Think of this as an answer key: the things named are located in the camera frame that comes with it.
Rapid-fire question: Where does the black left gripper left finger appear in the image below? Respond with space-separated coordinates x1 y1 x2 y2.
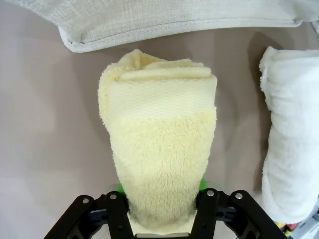
44 183 137 239

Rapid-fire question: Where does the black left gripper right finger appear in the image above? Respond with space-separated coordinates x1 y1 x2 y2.
190 177 288 239

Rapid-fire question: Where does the yellow towel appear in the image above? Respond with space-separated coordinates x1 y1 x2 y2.
98 49 218 235

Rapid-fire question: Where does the white rolled towel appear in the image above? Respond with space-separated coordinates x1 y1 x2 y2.
258 46 319 224

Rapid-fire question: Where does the cream fabric basket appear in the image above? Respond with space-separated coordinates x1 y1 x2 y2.
0 0 304 53

